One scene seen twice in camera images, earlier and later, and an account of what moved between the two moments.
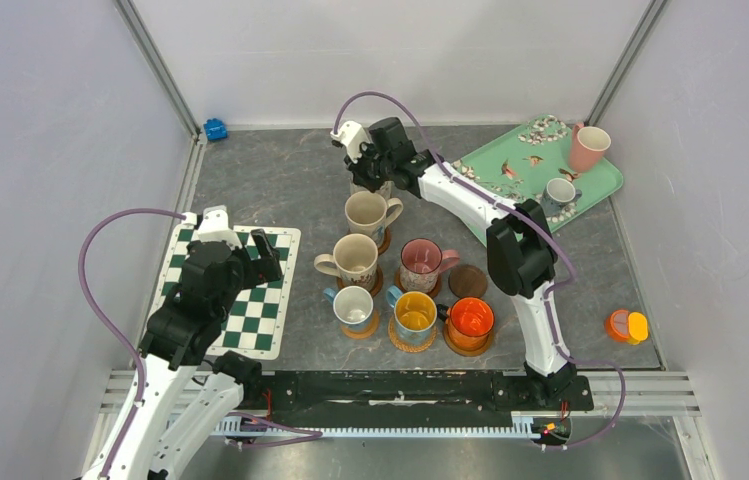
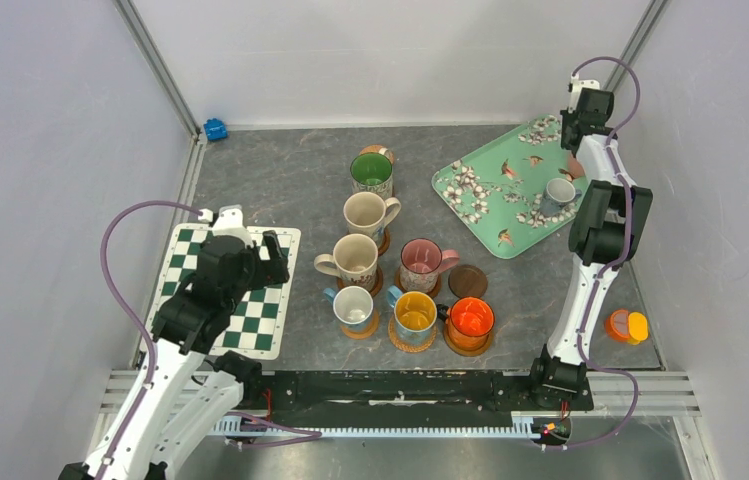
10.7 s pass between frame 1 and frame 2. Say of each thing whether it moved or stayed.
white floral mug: stayed
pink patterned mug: stayed
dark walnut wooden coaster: stayed
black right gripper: moved
